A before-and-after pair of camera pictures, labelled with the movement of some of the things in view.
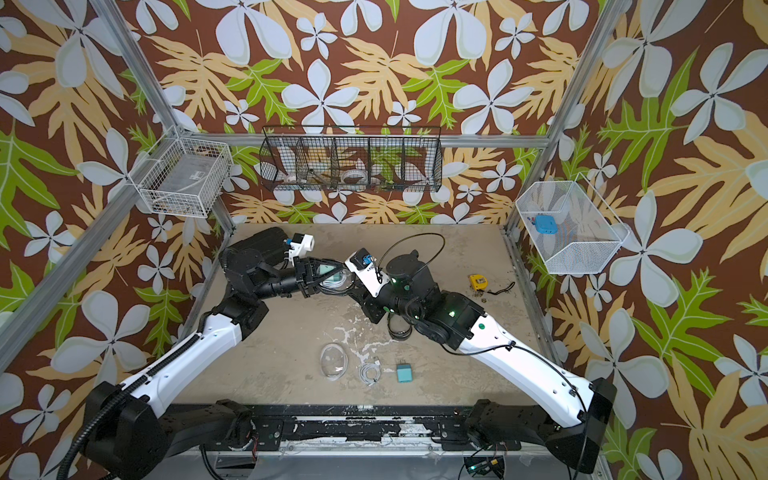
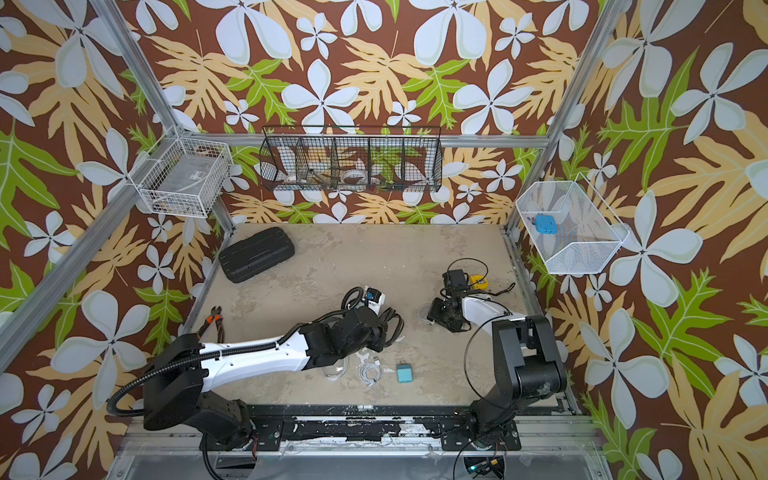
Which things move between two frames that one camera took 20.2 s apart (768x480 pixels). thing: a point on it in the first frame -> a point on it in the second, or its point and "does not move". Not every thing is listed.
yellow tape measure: [478, 282] does not move
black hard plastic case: [266, 247] does not move
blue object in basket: [546, 225] does not move
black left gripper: [305, 277] -> [380, 330]
